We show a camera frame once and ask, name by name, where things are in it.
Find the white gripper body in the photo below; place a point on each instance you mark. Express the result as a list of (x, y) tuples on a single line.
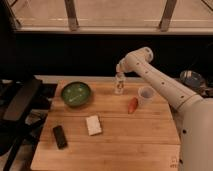
[(120, 67)]

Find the clear labelled plastic bottle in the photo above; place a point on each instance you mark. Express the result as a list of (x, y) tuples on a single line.
[(119, 83)]

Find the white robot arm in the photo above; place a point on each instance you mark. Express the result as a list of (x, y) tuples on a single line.
[(196, 151)]

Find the white cup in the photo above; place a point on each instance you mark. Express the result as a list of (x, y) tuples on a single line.
[(145, 94)]

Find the orange carrot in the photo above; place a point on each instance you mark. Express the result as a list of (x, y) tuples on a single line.
[(133, 104)]

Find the green bowl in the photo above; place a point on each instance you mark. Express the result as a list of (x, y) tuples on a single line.
[(76, 94)]

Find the right metal window strut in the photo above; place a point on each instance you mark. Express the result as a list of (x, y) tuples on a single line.
[(167, 15)]

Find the metal window strut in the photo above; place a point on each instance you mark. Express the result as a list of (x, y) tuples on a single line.
[(71, 14), (167, 15)]

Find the left metal window strut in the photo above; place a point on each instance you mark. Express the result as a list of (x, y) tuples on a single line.
[(71, 14)]

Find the white sponge block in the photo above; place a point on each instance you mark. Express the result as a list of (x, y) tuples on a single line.
[(93, 125)]

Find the black rectangular remote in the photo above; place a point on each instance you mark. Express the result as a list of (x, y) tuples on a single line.
[(60, 137)]

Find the black office chair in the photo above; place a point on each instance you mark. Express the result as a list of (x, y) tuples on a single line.
[(13, 129)]

